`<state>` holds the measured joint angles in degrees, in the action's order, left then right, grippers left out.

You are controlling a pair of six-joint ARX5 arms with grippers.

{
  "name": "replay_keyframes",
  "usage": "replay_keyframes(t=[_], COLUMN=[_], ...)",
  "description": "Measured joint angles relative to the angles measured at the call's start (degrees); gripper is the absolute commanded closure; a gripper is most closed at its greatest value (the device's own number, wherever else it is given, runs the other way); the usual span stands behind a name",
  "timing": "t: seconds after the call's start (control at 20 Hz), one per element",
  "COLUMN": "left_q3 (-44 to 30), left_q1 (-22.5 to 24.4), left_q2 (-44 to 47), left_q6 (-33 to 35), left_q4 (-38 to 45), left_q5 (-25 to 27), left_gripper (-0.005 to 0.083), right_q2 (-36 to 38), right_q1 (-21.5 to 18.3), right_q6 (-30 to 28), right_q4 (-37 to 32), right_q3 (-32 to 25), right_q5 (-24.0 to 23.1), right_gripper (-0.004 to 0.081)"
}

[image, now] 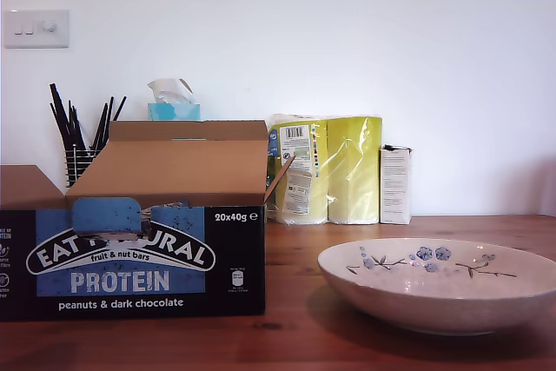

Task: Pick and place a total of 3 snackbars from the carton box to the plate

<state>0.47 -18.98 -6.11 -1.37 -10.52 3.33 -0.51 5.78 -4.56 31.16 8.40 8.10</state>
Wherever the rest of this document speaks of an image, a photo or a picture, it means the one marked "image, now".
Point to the turquoise tissue box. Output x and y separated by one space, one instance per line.
174 112

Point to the small white carton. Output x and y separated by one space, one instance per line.
395 188

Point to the black blue snackbar carton box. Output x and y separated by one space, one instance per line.
130 266

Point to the white plate with blue flowers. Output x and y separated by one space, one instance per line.
434 301

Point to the yellow-green paper towel pack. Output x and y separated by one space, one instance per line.
347 171

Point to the white tissue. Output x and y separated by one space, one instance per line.
167 90

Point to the black stick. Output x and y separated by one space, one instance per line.
107 117
63 114
74 124
59 126
119 109
99 125

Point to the white wall light switch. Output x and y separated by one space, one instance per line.
37 36

